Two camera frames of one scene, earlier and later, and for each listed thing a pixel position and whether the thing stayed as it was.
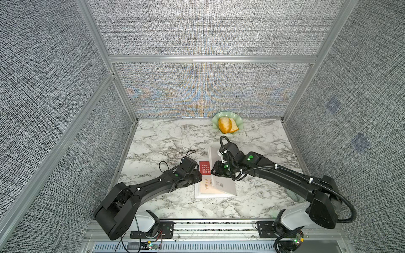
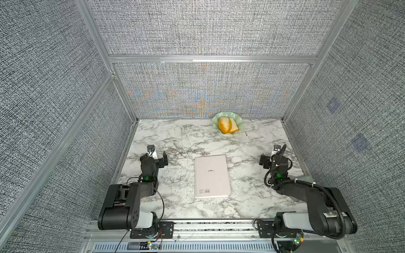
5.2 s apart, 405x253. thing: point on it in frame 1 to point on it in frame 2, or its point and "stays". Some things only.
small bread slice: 234,126 stays
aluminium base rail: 228,236 stays
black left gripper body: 194,178 to 159,164
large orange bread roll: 224,124 stays
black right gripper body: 224,169 to 271,163
